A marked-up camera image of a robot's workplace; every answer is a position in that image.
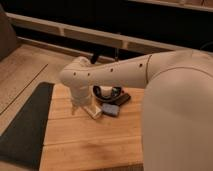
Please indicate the dark flat remote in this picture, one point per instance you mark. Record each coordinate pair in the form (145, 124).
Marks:
(122, 99)

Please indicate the white shelf rail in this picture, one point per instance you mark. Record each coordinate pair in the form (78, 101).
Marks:
(90, 35)

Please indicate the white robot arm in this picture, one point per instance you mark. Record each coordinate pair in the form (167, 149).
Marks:
(177, 107)

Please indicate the grey couch corner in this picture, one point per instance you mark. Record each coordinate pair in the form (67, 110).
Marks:
(8, 38)

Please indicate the dark floor mat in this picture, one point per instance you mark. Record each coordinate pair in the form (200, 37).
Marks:
(22, 141)

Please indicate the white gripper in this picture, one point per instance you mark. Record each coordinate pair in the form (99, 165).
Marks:
(80, 97)

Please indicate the black and white bowl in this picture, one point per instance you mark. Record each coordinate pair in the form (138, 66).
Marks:
(105, 92)

